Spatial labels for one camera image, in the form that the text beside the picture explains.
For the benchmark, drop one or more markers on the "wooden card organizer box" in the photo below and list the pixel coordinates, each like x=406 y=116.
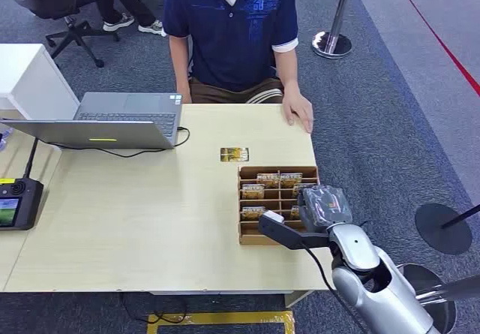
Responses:
x=263 y=200

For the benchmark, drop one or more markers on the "clear plastic item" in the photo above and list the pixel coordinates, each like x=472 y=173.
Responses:
x=4 y=138

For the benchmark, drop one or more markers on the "person's right forearm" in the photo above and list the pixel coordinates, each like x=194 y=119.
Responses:
x=180 y=68

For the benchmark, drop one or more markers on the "yellow floor tape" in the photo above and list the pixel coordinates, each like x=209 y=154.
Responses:
x=221 y=319

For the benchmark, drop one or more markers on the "person's left hand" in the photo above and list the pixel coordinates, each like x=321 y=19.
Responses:
x=298 y=108

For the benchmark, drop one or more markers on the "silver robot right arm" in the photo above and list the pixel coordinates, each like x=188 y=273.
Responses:
x=379 y=292

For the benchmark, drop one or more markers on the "white cabinet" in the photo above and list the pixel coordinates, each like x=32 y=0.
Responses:
x=33 y=80

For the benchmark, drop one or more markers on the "black terminal antenna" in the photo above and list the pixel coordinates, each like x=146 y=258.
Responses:
x=32 y=156

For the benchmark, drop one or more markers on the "person's left forearm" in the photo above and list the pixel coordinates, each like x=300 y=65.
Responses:
x=287 y=65

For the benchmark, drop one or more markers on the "dark stanchion with shiny pole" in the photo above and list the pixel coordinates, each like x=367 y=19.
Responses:
x=431 y=292

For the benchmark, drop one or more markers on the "person with white shoes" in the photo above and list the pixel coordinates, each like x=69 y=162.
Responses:
x=120 y=3

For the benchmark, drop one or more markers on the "grey open laptop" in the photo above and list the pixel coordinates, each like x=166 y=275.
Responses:
x=127 y=118

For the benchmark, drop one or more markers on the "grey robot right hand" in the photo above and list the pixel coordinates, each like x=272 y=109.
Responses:
x=325 y=207

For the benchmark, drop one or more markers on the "chrome stanchion with round base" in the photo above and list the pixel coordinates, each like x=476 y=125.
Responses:
x=333 y=42

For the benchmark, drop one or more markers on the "black terminal with screen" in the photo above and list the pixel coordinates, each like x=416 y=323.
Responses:
x=19 y=205

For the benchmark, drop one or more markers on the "person in seat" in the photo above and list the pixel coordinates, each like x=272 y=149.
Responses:
x=232 y=28

